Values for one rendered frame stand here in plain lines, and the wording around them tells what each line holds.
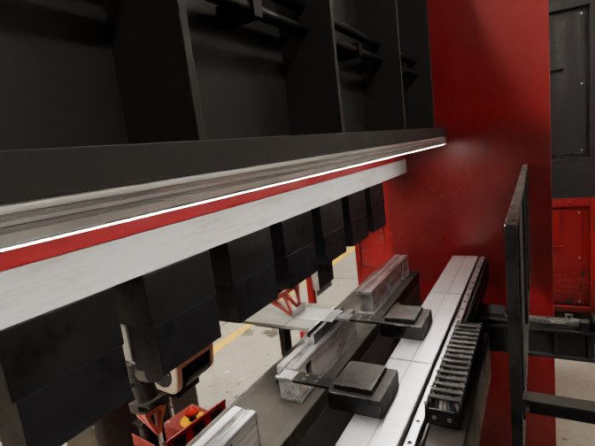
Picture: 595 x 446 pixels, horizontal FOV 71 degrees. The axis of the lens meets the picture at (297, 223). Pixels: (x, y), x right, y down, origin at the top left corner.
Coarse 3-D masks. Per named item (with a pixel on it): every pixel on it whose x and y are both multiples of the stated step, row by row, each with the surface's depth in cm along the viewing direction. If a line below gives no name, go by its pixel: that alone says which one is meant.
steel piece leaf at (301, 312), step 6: (300, 306) 131; (294, 312) 128; (300, 312) 130; (306, 312) 129; (312, 312) 129; (318, 312) 128; (324, 312) 128; (330, 312) 127; (294, 318) 126; (300, 318) 126; (306, 318) 125; (312, 318) 125; (318, 318) 124; (324, 318) 124
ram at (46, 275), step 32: (384, 160) 163; (256, 192) 88; (288, 192) 99; (320, 192) 114; (352, 192) 134; (128, 224) 60; (160, 224) 65; (192, 224) 71; (224, 224) 79; (256, 224) 88; (0, 256) 46; (32, 256) 49; (64, 256) 52; (96, 256) 56; (128, 256) 60; (160, 256) 65; (0, 288) 46; (32, 288) 49; (64, 288) 52; (96, 288) 56; (0, 320) 46
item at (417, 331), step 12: (396, 312) 113; (408, 312) 112; (420, 312) 113; (384, 324) 110; (396, 324) 109; (408, 324) 108; (420, 324) 107; (396, 336) 110; (408, 336) 108; (420, 336) 106
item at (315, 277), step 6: (330, 264) 125; (318, 270) 118; (324, 270) 122; (330, 270) 125; (312, 276) 119; (318, 276) 118; (324, 276) 122; (330, 276) 125; (318, 282) 118; (324, 282) 122; (330, 282) 127; (318, 288) 119; (324, 288) 124; (318, 294) 120
